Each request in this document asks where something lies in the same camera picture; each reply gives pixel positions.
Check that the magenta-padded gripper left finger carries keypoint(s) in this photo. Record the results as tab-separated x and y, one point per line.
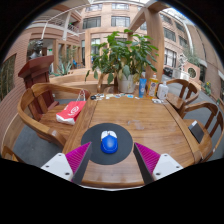
63	166

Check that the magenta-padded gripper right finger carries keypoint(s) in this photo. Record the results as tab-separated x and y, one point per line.
163	165

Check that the blue and white computer mouse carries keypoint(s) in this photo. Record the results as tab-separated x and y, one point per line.
109	144

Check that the black round mouse pad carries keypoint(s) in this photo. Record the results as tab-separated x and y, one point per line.
91	143

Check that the wooden armchair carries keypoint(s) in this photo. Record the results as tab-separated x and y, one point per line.
205	146
8	154
100	83
43	128
176	99

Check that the black flat box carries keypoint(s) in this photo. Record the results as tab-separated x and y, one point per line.
196	131

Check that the red paper shopping bag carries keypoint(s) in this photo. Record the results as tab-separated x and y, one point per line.
70	111

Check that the white pump dispenser bottle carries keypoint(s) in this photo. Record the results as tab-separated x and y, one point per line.
163	91

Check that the yellow dish soap bottle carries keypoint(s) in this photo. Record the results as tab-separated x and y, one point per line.
153	87

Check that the blue squeeze tube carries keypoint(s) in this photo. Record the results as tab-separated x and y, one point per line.
142	87

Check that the yellow flowering plant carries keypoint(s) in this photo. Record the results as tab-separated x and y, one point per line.
207	88

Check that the spiky agave plant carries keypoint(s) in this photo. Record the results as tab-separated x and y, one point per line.
63	69

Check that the dark red wooden podium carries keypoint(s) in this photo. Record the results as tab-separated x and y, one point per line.
36	71

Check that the white outdoor sculpture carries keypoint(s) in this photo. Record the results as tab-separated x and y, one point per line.
183	68

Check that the green leafy potted plant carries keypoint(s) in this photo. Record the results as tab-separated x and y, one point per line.
125	53

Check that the dark bust statue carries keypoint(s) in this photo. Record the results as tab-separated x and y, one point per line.
36	49

